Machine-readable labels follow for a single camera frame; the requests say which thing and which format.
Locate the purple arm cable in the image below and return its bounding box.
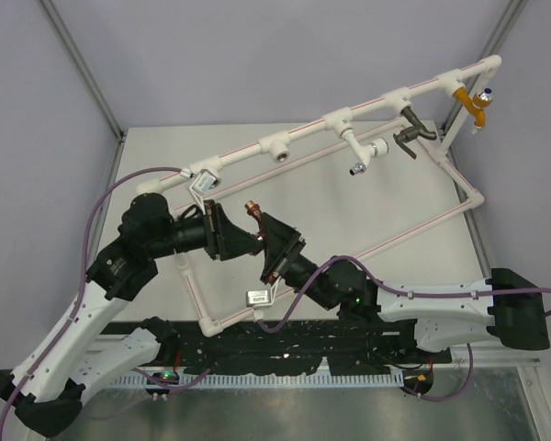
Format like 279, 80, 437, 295
259, 255, 551, 334
0, 167, 187, 440

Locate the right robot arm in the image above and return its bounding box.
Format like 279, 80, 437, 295
258, 213, 550, 362

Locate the grey aluminium frame post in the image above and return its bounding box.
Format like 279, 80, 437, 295
37, 0, 124, 141
440, 0, 527, 134

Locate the grey aluminium frame post left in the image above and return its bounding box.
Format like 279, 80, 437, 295
37, 0, 124, 141

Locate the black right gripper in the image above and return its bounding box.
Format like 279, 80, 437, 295
259, 212, 337, 311

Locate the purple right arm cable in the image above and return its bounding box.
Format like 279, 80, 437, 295
259, 255, 551, 334

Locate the brown red water faucet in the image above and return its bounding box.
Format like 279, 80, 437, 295
244, 200, 265, 243

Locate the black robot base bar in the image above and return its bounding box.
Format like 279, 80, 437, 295
146, 320, 452, 377

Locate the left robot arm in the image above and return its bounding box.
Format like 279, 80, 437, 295
0, 194, 263, 437

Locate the white PVC pipe frame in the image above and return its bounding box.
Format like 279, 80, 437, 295
135, 53, 503, 339

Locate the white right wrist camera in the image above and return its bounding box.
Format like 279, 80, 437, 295
245, 287, 276, 322

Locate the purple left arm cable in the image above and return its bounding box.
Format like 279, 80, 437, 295
0, 167, 187, 440

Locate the grey aluminium frame post right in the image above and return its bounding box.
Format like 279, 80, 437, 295
440, 0, 527, 134

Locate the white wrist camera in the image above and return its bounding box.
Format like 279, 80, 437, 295
245, 287, 276, 322
179, 169, 221, 207

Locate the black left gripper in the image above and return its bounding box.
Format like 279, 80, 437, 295
148, 198, 263, 260

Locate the white slotted cable duct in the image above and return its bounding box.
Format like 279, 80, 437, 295
114, 371, 405, 390

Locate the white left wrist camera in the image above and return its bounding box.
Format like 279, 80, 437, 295
179, 169, 221, 207

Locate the white water faucet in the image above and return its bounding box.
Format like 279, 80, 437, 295
341, 129, 388, 176

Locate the dark grey lever faucet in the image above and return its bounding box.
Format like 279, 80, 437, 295
393, 106, 437, 160

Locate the orange yellow water faucet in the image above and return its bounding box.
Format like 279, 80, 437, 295
453, 87, 494, 134

